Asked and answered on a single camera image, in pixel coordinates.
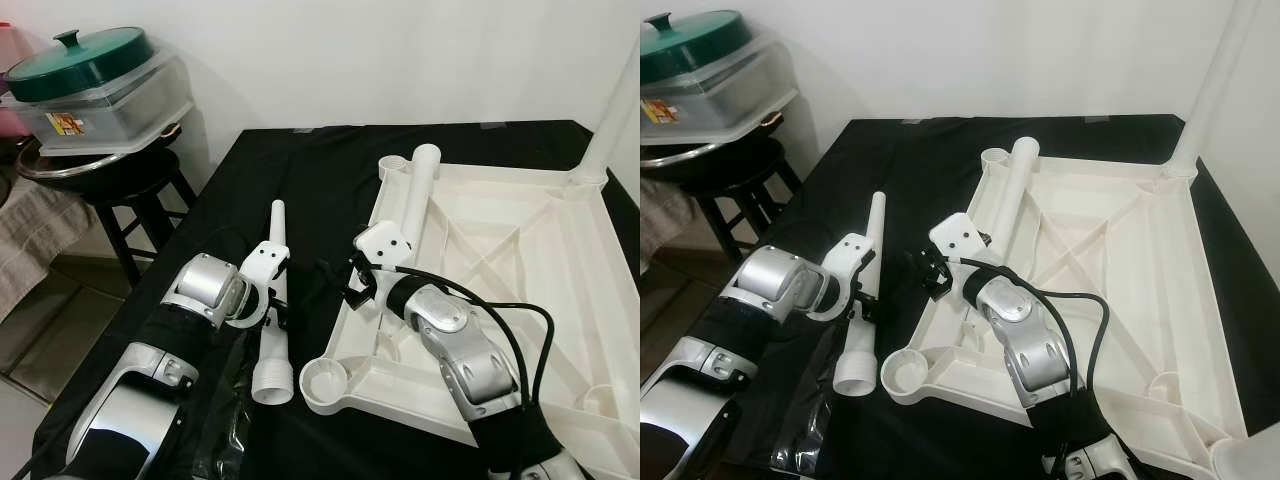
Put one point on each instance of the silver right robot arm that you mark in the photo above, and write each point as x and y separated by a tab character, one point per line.
1030	350
450	330

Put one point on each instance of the white plastic children table top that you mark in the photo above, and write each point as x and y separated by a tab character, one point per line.
1110	260
520	260

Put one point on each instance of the black tablecloth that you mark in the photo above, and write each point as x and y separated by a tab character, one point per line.
300	160
900	150

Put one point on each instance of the dark wooden stool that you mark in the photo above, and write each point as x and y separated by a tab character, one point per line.
140	200
745	185

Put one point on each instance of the beige cover cloth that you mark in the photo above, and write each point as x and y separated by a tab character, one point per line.
35	235
662	220

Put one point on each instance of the pink plastic tub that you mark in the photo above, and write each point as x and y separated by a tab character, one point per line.
12	118

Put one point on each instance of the red lid plastic container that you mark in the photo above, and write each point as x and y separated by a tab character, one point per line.
6	40

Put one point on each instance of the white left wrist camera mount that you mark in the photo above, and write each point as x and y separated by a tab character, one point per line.
262	262
845	255

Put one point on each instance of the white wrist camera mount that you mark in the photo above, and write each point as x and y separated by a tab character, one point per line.
958	235
383	243
845	255
262	262

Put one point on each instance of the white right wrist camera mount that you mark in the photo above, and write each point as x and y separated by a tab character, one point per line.
383	243
958	235

